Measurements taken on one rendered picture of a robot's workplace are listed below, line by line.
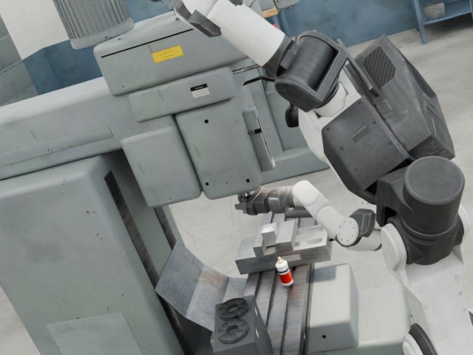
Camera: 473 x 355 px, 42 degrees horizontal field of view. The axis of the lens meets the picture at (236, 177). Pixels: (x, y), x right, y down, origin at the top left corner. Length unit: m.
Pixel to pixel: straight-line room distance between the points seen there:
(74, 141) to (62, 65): 7.54
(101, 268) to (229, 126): 0.63
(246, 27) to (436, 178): 0.51
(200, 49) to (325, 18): 6.76
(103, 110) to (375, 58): 0.85
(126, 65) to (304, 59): 0.62
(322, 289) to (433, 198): 1.10
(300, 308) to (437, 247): 0.80
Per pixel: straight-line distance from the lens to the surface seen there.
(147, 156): 1.93
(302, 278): 2.20
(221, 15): 1.36
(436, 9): 7.74
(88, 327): 2.24
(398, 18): 8.50
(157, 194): 1.98
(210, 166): 1.91
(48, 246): 2.09
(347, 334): 2.13
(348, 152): 1.43
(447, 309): 1.53
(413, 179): 1.24
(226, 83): 1.78
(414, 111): 1.41
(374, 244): 1.77
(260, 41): 1.37
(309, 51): 1.42
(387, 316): 2.26
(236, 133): 1.85
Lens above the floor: 2.11
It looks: 23 degrees down
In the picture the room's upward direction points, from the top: 20 degrees counter-clockwise
